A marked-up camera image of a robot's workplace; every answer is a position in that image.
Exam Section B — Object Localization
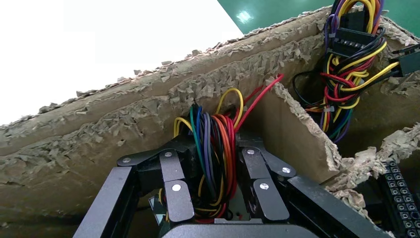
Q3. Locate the grey power supply with wires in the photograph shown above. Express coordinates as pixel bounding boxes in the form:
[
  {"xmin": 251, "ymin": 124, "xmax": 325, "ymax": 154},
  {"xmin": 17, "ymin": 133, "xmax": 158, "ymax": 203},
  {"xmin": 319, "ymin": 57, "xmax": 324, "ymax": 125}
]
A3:
[
  {"xmin": 292, "ymin": 0, "xmax": 420, "ymax": 144},
  {"xmin": 173, "ymin": 73, "xmax": 285, "ymax": 225},
  {"xmin": 356, "ymin": 160, "xmax": 420, "ymax": 238}
]

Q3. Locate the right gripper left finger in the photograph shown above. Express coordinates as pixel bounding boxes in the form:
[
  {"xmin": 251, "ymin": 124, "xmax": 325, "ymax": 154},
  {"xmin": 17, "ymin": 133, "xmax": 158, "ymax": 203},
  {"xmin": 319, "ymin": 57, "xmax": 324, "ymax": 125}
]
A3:
[{"xmin": 72, "ymin": 134, "xmax": 198, "ymax": 238}]

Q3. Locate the torn cardboard divider box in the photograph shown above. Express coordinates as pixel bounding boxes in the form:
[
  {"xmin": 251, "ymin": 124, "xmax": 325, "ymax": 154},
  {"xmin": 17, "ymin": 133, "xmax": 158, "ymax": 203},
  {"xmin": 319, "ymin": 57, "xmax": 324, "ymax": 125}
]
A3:
[{"xmin": 0, "ymin": 4, "xmax": 420, "ymax": 238}]

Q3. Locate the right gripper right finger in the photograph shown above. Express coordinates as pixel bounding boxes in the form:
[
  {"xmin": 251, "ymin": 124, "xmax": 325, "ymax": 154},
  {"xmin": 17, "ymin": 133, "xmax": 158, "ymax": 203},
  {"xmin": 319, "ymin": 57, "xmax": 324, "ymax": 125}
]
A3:
[{"xmin": 235, "ymin": 131, "xmax": 392, "ymax": 238}]

